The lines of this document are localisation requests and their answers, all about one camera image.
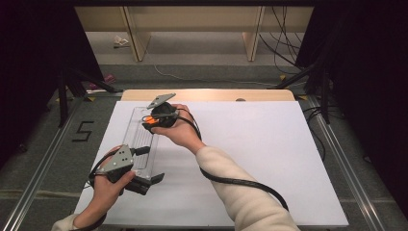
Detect pink object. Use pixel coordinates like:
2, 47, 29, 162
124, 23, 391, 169
88, 73, 116, 91

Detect black cables by shelf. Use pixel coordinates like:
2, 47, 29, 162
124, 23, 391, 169
259, 6, 310, 76

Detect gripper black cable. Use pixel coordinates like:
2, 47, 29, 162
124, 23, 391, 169
68, 150, 118, 231
174, 108, 290, 213

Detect person's left hand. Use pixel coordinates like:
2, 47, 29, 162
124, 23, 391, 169
86, 145, 137, 210

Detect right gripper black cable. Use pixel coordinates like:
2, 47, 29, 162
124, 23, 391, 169
174, 108, 290, 213

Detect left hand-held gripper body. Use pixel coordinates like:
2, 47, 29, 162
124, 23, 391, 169
99, 143, 152, 196

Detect black metal stand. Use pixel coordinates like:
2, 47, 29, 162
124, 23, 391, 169
268, 61, 332, 125
57, 64, 123, 129

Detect person's right hand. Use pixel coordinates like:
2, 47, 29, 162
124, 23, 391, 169
150, 103, 207, 156

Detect beige wooden shelf unit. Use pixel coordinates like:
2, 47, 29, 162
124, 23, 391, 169
74, 6, 315, 63

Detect light wooden table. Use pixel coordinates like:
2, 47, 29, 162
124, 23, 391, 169
120, 89, 296, 103

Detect white table cover sheet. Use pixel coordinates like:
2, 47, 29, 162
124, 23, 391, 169
74, 100, 350, 227

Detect black curtain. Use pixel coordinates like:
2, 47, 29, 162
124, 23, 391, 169
0, 0, 104, 167
294, 0, 408, 219

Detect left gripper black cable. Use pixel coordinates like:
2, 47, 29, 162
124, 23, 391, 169
68, 150, 118, 231

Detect black floor cables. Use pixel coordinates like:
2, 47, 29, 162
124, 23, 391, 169
302, 105, 327, 162

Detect crumpled white paper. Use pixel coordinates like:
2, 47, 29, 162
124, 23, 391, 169
113, 35, 131, 49

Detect aluminium floor rail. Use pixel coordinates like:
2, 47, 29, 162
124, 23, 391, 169
306, 95, 388, 231
0, 95, 85, 231

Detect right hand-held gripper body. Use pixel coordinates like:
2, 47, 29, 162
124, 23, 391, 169
146, 92, 179, 128

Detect clear plastic tray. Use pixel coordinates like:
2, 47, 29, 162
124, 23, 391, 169
121, 106, 161, 181

